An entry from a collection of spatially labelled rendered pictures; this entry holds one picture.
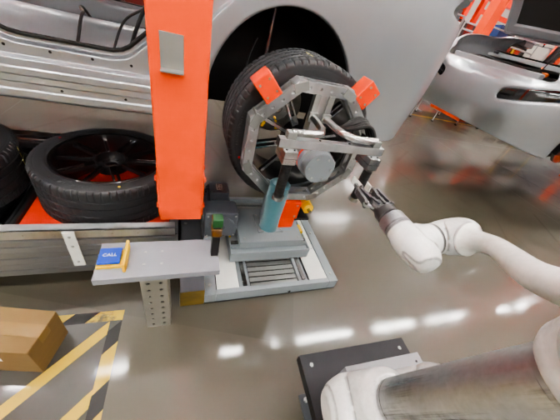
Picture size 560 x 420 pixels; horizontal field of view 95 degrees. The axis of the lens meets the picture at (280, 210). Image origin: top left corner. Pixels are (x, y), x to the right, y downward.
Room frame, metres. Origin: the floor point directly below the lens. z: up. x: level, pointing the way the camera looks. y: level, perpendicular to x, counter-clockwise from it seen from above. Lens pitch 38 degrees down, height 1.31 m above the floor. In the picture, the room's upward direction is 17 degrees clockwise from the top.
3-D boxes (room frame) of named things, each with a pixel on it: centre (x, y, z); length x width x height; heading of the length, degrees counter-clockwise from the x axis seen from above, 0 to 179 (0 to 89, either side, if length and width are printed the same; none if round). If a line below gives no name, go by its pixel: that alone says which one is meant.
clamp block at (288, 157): (0.81, 0.04, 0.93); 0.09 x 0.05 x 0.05; 26
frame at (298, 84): (1.07, -0.03, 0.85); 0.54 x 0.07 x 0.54; 116
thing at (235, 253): (1.22, 0.05, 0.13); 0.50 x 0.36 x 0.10; 116
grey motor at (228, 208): (1.17, 0.37, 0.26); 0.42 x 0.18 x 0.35; 26
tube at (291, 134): (0.92, 0.01, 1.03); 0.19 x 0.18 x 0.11; 26
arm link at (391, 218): (0.73, -0.38, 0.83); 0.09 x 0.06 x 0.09; 116
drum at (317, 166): (1.01, -0.06, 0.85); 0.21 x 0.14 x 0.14; 26
